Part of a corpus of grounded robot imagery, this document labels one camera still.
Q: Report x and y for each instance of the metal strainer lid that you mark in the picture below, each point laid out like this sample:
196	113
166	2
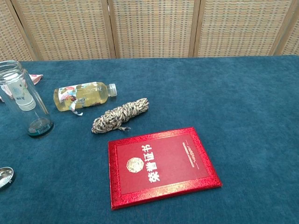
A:
5	178

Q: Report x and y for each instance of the red honor certificate folder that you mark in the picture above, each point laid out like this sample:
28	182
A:
163	168

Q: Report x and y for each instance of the plastic bottle with yellow liquid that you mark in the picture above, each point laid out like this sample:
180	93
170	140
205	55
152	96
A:
93	95

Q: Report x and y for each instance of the woven bamboo folding screen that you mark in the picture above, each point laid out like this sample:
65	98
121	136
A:
151	28

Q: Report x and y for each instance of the blue velvet table cover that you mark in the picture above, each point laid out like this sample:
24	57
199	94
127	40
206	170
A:
233	105

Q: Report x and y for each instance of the clear tall glass bottle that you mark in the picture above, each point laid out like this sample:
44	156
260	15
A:
40	128

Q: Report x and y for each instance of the pink white tissue pack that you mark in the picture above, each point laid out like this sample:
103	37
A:
37	78

